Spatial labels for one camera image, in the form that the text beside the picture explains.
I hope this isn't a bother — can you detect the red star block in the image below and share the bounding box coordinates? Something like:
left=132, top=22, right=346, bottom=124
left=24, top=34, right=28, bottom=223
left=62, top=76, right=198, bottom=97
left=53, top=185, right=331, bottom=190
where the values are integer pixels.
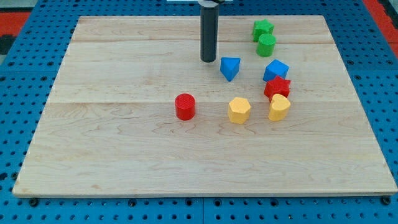
left=264, top=75, right=291, bottom=101

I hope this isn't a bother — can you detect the red cylinder block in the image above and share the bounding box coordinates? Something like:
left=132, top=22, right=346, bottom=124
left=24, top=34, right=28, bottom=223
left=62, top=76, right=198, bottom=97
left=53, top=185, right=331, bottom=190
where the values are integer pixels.
left=175, top=93, right=195, bottom=121

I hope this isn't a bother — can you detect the green cylinder block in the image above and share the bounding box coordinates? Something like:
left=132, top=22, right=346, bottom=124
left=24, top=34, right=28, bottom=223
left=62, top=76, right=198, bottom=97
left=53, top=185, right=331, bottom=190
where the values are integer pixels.
left=256, top=34, right=276, bottom=57

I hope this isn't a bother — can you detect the yellow heart block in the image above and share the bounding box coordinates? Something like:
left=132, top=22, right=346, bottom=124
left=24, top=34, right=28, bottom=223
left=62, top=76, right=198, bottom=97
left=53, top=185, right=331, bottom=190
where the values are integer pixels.
left=268, top=94, right=291, bottom=121

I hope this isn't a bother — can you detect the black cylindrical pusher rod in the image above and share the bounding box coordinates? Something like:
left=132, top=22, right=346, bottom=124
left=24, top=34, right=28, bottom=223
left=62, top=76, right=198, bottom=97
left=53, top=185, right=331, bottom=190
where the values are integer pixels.
left=200, top=0, right=219, bottom=63

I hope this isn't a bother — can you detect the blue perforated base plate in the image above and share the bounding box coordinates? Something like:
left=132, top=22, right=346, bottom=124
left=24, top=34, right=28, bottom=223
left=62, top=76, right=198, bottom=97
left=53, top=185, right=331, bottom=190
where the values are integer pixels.
left=1, top=0, right=397, bottom=223

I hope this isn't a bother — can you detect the blue triangle block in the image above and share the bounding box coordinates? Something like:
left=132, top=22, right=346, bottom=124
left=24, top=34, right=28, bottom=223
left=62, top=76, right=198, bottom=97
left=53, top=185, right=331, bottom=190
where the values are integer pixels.
left=220, top=57, right=241, bottom=82

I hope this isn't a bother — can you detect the blue cube block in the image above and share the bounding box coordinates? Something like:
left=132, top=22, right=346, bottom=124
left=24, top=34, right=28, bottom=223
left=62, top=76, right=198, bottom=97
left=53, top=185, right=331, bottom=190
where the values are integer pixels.
left=262, top=59, right=289, bottom=82

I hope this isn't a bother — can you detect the light wooden board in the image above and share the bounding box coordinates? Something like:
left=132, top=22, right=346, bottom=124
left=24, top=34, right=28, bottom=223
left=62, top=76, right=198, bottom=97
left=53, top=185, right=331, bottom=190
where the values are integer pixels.
left=12, top=16, right=397, bottom=198

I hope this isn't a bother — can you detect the yellow hexagon block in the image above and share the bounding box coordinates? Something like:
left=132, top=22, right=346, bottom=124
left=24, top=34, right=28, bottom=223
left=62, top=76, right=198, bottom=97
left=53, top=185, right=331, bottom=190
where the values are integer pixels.
left=228, top=97, right=251, bottom=124

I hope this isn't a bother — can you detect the green star block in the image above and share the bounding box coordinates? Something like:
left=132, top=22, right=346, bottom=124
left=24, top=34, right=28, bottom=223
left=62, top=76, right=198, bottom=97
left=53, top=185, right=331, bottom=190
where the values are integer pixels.
left=252, top=19, right=274, bottom=42

